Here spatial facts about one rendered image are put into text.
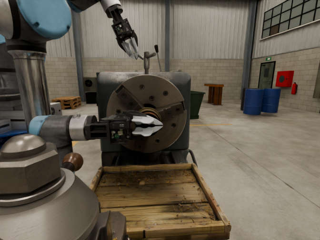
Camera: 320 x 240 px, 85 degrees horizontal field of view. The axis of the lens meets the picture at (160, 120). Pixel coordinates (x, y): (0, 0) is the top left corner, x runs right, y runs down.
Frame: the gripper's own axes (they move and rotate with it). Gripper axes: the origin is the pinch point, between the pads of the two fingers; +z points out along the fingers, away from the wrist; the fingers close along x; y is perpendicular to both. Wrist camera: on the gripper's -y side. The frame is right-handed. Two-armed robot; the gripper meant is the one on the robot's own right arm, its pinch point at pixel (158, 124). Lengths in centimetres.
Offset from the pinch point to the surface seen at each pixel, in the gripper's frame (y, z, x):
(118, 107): -14.7, -14.4, 3.1
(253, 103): -537, 359, -67
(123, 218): 30.6, -6.7, -6.2
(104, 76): -31.6, -23.2, 15.0
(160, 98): -15.0, 1.7, 6.6
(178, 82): -30.9, 11.2, 12.2
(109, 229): 39.8, -6.3, 1.1
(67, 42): -997, -440, 208
